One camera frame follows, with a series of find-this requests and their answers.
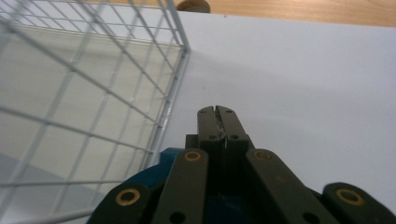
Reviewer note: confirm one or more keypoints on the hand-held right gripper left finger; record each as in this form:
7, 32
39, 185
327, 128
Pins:
214, 155

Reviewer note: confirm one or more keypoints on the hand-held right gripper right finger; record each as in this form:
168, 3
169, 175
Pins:
235, 146

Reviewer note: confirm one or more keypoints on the brown round object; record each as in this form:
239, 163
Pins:
193, 6

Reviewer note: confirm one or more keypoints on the wooden table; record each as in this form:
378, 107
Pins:
295, 11

